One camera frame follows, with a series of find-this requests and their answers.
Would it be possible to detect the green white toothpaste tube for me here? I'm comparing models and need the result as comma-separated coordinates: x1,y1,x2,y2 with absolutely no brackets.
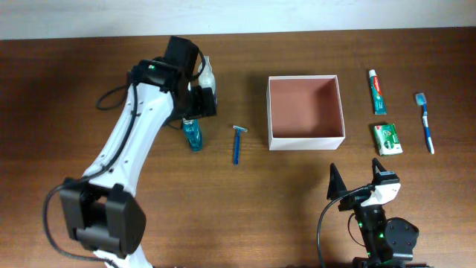
369,69,387,115

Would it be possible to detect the clear spray bottle blue liquid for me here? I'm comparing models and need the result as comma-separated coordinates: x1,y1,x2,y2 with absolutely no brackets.
197,56,218,103

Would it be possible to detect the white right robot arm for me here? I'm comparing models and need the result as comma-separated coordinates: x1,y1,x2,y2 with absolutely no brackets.
327,159,419,267

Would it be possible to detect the white cardboard box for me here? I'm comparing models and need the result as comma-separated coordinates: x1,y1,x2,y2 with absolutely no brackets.
266,75,346,151

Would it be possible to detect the teal mouthwash bottle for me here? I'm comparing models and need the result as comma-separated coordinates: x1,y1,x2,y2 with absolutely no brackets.
182,119,202,152

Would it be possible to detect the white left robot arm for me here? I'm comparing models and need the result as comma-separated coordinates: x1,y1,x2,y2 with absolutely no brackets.
42,36,216,267

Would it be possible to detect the blue white toothbrush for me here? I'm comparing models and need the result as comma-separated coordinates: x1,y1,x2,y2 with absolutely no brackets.
415,92,435,154

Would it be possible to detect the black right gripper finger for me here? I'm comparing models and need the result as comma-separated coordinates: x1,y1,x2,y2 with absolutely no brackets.
372,158,387,175
327,163,348,200

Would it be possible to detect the green soap bar packet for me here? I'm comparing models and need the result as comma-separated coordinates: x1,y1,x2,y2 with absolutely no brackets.
373,124,403,156

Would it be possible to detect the blue disposable razor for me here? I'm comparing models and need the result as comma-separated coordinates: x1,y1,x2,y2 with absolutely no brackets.
233,125,248,165

